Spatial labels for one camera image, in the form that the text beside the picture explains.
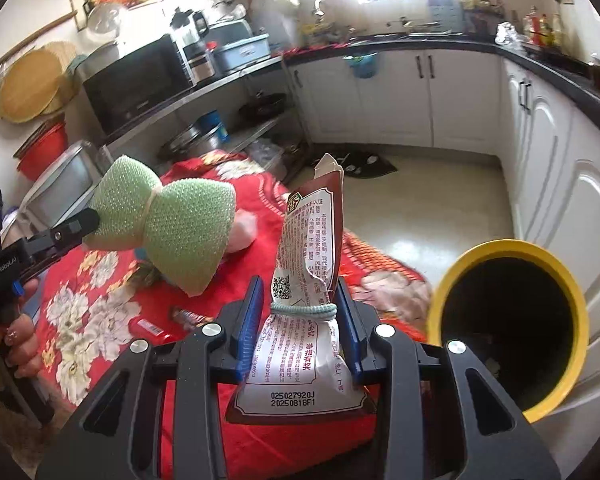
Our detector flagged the clear plastic box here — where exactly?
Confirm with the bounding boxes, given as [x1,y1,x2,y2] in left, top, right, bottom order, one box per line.
[247,140,287,176]

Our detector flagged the black microwave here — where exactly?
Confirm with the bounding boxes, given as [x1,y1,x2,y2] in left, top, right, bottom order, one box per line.
[80,34,197,136]

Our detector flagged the red plastic basin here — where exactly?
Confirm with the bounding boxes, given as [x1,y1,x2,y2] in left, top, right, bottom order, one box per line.
[14,120,70,183]

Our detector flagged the white pink tied plastic bag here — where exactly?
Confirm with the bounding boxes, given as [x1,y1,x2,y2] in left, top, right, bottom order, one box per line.
[227,210,258,253]

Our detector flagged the round bamboo tray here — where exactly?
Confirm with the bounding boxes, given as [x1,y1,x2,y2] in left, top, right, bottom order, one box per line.
[0,41,81,123]

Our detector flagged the blue hanging basket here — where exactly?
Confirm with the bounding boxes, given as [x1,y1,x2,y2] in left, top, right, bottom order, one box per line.
[352,52,381,80]

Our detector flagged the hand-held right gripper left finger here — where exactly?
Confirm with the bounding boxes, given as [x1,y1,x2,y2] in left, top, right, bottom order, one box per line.
[35,275,266,480]

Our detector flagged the steel shelf rack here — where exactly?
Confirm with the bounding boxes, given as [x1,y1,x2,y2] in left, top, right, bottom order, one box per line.
[82,55,311,186]

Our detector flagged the small red packet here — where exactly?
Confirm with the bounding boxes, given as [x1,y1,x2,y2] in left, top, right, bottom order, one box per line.
[129,317,176,345]

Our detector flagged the glass kettle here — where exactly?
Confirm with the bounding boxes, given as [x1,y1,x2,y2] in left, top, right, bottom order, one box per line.
[170,7,211,53]

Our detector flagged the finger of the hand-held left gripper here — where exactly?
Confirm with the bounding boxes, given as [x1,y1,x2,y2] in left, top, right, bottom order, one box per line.
[22,208,101,281]

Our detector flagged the metal pot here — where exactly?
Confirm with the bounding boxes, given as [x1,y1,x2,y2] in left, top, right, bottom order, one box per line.
[160,122,221,161]

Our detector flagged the red sauce bottle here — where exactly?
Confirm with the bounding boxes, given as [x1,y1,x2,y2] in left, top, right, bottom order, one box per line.
[525,7,541,46]

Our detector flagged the blue round container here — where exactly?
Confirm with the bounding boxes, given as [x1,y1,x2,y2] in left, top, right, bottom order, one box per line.
[197,110,230,143]

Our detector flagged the grey small drawer organizer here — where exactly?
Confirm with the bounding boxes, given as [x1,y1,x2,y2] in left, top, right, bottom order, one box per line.
[427,4,466,33]

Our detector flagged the glass pot lid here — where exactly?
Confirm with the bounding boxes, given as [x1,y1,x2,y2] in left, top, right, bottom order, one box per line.
[87,2,126,38]

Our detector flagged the red floral tablecloth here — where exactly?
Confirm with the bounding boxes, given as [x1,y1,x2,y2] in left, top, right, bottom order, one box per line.
[32,152,433,480]

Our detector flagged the green pea snack packet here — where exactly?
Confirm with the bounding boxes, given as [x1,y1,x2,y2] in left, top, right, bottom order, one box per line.
[132,259,163,288]

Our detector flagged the grey plastic drawer unit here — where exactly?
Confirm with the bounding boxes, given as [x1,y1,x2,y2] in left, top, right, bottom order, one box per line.
[17,140,113,231]

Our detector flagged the blue dish basin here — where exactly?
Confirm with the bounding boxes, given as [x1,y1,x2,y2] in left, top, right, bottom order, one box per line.
[212,34,272,75]

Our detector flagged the brown candy bar wrapper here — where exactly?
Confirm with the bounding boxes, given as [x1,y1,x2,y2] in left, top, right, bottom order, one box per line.
[170,307,213,331]

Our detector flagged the brown white snack packet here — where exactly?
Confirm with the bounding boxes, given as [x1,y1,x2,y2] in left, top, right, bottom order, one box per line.
[225,154,376,426]

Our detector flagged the dark floor mat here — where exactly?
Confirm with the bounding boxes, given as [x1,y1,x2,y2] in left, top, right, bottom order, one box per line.
[307,150,398,178]

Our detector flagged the black wok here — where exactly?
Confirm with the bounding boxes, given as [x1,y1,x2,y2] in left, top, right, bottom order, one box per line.
[237,92,288,123]

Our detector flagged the white base cabinets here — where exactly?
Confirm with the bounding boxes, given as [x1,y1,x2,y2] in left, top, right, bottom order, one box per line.
[282,50,600,411]

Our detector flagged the person's left hand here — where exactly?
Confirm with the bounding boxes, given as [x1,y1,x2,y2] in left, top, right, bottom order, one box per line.
[0,312,46,396]

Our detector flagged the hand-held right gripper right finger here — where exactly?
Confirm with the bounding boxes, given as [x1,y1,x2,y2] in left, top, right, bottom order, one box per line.
[336,280,563,480]

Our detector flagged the green textured bag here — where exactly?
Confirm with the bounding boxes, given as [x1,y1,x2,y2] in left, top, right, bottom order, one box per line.
[82,152,237,297]

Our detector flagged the yellow trash bin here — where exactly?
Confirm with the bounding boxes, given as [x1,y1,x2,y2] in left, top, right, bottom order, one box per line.
[425,239,591,425]

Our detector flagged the black countertop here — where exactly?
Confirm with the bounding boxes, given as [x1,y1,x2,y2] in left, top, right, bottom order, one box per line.
[280,35,600,131]

